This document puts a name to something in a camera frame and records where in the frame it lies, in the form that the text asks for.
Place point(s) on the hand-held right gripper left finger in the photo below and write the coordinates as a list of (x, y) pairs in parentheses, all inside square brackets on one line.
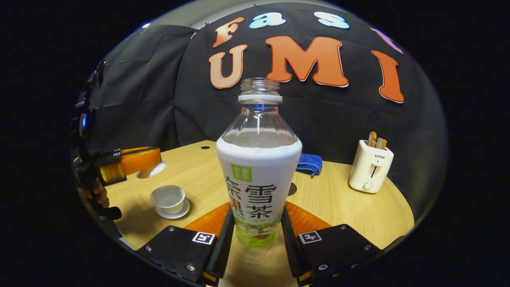
[(223, 251)]

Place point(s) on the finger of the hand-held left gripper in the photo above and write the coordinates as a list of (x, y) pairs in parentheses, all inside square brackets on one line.
[(135, 161)]

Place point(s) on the blue folded towel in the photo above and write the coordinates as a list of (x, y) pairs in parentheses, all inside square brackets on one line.
[(310, 163)]

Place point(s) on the clear plastic water bottle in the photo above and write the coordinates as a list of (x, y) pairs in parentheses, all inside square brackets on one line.
[(259, 175)]

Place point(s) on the white toaster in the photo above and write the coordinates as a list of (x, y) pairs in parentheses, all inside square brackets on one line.
[(370, 171)]

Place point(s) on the black backdrop cloth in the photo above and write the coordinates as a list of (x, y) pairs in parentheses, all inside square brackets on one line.
[(179, 99)]

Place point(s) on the black round coaster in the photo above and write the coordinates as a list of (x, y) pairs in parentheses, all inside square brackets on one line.
[(293, 189)]

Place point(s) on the white saucer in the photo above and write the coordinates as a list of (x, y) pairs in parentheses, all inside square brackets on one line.
[(181, 213)]

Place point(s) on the white teacup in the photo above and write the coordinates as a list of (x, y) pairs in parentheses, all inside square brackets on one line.
[(168, 198)]

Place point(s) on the toast slice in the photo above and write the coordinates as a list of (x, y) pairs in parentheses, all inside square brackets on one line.
[(381, 143), (371, 138)]

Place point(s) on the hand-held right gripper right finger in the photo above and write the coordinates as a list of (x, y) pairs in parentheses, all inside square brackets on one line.
[(290, 251)]

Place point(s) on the white teacup lid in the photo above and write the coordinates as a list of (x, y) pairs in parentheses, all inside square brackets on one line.
[(151, 170)]

